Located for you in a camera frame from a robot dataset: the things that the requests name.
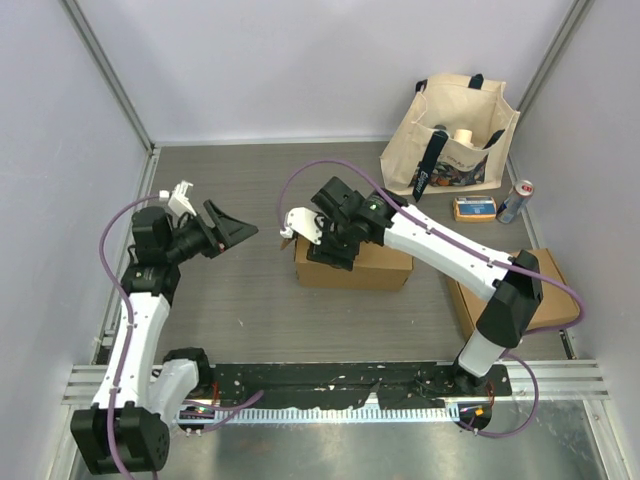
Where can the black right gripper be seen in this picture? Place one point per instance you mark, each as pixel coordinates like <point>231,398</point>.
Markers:
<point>325,253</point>

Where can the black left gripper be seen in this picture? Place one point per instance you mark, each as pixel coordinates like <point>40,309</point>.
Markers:
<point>225,231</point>

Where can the spare cardboard sheet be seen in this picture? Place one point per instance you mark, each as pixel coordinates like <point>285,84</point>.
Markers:
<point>375,268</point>

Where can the brown cardboard box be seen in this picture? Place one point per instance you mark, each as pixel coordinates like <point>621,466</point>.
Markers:
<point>557,307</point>

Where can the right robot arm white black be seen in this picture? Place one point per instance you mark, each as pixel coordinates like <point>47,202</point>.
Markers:
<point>512,297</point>

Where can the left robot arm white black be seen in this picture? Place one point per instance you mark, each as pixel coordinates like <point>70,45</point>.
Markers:
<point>126,428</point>

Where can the orange blue small box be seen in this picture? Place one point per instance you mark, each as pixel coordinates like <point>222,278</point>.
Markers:
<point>474,209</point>

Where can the beige canvas tote bag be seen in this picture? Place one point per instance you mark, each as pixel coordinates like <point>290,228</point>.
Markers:
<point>423,158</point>

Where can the beige paper roll in bag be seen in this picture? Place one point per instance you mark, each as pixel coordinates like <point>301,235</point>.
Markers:
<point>464,137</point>

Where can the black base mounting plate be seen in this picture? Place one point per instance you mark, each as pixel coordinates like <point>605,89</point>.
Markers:
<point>340,386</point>

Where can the silver blue energy drink can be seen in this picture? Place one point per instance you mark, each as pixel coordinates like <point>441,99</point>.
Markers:
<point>519,195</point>

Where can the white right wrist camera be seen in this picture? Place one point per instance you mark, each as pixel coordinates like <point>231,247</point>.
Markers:
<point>301,221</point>

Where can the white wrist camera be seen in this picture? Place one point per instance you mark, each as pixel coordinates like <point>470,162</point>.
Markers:
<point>177,199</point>
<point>301,221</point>

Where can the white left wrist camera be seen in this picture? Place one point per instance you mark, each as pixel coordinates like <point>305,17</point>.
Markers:
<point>177,199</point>

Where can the slotted aluminium cable duct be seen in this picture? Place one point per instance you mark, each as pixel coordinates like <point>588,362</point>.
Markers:
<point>370,413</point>

